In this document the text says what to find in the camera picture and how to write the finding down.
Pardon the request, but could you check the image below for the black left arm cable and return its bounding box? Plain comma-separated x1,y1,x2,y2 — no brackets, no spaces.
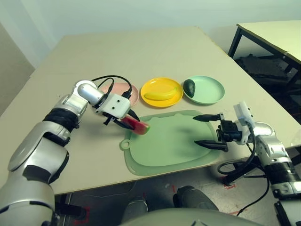
91,75,133,100

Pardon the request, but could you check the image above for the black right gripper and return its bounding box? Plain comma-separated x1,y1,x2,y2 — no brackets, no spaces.
192,113,243,152

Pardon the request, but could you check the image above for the mint green plate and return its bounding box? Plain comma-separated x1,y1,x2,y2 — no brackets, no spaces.
182,75,226,105

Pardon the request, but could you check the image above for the dark green avocado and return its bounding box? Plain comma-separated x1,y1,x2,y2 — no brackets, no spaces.
183,79,197,98

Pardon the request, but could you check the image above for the yellow plate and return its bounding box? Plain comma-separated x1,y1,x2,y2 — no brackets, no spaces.
140,77,184,109

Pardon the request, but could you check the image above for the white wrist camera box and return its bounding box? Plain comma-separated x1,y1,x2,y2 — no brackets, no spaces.
94,93,131,119
233,101,256,145

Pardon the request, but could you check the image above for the green cutting mat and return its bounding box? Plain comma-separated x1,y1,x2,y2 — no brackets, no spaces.
119,109,224,177

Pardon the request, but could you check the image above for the pink plate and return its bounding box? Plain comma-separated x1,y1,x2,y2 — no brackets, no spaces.
98,82,140,106

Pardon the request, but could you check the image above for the grey robot torso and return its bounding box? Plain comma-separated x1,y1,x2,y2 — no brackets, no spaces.
117,208,268,226

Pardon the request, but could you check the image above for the yellow toy banana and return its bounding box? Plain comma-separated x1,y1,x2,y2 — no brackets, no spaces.
143,86,178,101

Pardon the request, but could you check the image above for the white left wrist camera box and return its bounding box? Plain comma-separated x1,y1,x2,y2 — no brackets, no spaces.
94,93,131,119

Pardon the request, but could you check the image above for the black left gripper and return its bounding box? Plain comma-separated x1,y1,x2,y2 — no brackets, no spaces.
102,108,141,131

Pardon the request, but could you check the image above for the red watermelon slice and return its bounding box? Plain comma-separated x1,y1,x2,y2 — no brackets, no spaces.
120,115,151,136

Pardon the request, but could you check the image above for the grey robot right leg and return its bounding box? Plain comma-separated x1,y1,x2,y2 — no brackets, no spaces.
173,185,220,212

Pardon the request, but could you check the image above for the beige side table black frame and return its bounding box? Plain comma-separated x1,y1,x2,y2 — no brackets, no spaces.
227,19,301,74

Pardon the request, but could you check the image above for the black table foot bar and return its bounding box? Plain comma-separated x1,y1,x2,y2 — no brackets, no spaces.
222,164,268,187
55,201,87,220

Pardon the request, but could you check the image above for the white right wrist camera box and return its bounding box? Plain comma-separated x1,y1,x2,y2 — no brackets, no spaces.
233,101,256,145

